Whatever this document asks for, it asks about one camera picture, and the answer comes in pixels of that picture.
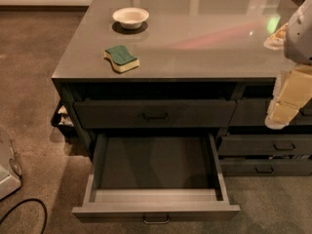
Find green yellow sponge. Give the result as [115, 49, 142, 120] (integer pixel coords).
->
[103, 45, 139, 73]

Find white paper bowl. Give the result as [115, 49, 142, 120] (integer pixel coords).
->
[112, 8, 149, 30]

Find grey white machine base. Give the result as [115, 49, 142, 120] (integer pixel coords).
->
[0, 128, 22, 200]

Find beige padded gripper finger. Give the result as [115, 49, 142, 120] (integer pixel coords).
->
[264, 64, 312, 130]

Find black floor cable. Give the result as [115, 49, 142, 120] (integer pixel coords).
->
[0, 198, 49, 234]

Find black bin with clutter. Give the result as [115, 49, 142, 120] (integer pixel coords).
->
[51, 102, 76, 137]

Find dark drawer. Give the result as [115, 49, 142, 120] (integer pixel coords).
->
[73, 99, 236, 129]
[72, 135, 240, 224]
[218, 135, 312, 156]
[219, 159, 312, 176]
[229, 98, 312, 127]

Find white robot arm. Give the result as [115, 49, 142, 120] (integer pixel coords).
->
[264, 0, 312, 130]

